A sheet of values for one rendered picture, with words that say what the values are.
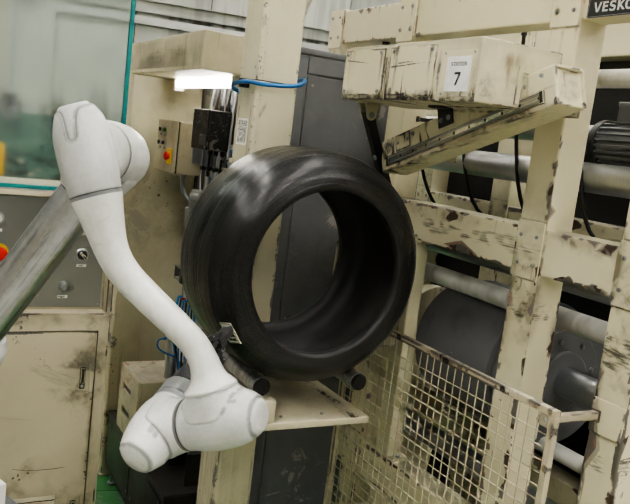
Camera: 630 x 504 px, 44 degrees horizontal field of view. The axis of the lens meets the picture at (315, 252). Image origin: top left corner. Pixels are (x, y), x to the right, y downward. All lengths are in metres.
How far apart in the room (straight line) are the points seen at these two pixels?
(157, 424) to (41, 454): 1.14
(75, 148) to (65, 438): 1.31
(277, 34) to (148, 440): 1.20
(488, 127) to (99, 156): 0.94
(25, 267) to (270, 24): 0.95
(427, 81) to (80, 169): 0.87
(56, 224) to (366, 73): 0.95
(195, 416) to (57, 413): 1.16
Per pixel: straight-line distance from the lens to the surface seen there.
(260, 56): 2.21
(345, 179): 1.90
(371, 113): 2.28
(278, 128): 2.23
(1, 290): 1.78
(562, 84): 1.84
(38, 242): 1.73
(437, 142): 2.10
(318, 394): 2.23
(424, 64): 1.97
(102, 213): 1.52
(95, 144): 1.52
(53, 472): 2.67
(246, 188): 1.84
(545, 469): 1.83
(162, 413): 1.53
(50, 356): 2.52
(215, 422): 1.45
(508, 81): 1.86
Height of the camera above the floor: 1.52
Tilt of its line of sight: 8 degrees down
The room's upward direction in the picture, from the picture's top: 7 degrees clockwise
